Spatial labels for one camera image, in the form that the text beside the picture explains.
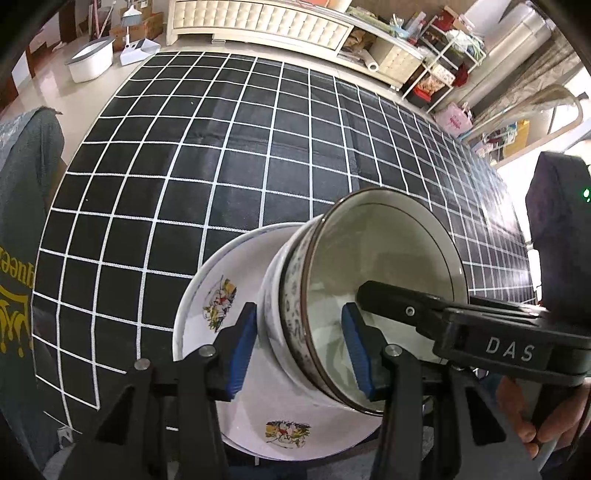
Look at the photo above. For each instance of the cardboard box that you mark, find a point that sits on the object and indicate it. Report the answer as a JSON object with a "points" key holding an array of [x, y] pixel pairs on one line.
{"points": [[147, 25]]}

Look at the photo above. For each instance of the grey printed shirt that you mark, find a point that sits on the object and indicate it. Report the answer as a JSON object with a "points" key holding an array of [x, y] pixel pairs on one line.
{"points": [[23, 230]]}

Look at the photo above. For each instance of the black white checked tablecloth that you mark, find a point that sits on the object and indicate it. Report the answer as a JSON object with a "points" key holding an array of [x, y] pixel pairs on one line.
{"points": [[231, 161]]}

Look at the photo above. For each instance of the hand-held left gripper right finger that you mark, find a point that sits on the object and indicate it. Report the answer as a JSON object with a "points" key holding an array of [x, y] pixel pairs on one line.
{"points": [[358, 355]]}

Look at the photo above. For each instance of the white plastic tub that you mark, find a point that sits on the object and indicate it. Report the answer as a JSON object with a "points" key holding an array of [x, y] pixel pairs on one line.
{"points": [[92, 62]]}

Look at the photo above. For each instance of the white tufted storage box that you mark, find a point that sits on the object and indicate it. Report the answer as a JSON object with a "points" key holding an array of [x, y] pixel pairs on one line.
{"points": [[397, 64]]}

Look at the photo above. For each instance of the yellow box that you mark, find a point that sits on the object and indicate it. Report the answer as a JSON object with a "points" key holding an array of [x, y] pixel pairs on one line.
{"points": [[519, 138]]}

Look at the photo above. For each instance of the pink bag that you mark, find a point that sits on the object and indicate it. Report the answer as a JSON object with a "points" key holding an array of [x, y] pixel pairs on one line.
{"points": [[455, 121]]}

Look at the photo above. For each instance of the white paper roll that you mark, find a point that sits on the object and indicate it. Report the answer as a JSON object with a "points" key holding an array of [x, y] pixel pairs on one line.
{"points": [[371, 62]]}

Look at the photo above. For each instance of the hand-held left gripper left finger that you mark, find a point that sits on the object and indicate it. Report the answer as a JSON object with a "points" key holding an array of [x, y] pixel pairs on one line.
{"points": [[240, 347]]}

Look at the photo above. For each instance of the white shelf rack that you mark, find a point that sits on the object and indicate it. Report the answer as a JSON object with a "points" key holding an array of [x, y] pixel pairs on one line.
{"points": [[450, 46]]}

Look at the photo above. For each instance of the floral patterned ceramic bowl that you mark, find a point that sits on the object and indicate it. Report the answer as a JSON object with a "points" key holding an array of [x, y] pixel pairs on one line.
{"points": [[383, 240]]}

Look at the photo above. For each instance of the grey curtain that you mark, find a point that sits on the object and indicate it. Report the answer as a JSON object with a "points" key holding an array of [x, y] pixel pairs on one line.
{"points": [[521, 92]]}

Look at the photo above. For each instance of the white tufted cabinet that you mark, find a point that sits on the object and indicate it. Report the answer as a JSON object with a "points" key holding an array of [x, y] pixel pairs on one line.
{"points": [[258, 21]]}

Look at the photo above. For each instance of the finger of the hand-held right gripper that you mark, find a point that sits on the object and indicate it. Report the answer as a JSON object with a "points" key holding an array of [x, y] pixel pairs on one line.
{"points": [[401, 307]]}

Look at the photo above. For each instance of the large white floral print plate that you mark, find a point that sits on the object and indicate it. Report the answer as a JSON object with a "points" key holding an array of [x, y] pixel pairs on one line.
{"points": [[258, 415]]}

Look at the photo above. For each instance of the person's right hand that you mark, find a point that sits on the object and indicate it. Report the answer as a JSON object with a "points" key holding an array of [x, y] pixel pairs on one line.
{"points": [[517, 406]]}

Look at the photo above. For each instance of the plain white bowl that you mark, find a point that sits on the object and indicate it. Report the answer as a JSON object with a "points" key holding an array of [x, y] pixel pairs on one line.
{"points": [[272, 314]]}

